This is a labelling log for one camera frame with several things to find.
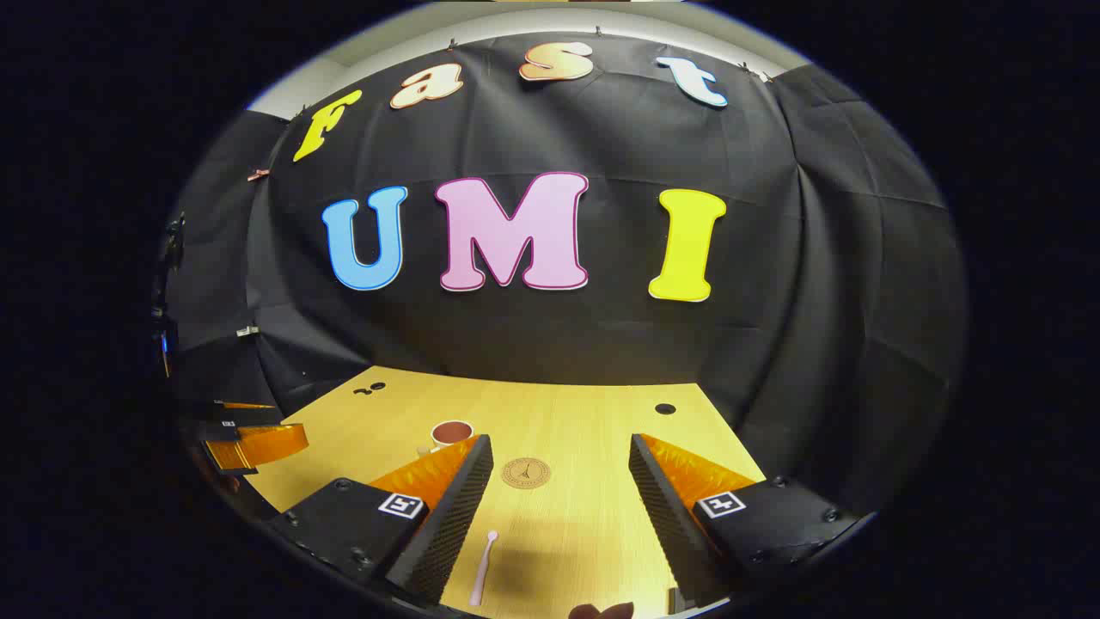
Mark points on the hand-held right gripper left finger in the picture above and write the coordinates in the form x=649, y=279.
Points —
x=455, y=524

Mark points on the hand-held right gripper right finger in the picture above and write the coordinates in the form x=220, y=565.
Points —
x=670, y=524

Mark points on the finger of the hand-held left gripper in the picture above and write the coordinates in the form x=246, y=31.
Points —
x=249, y=415
x=258, y=447

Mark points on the pale pink toothbrush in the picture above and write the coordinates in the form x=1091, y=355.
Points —
x=486, y=559

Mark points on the round brown coaster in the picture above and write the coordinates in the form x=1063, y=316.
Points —
x=526, y=473

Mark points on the beige cup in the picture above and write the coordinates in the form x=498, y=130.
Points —
x=453, y=432

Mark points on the wooden desktop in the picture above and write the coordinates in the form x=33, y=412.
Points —
x=567, y=533

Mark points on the dark stand with blue light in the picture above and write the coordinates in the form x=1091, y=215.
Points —
x=174, y=241

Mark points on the black backdrop cloth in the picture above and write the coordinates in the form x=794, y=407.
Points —
x=601, y=344

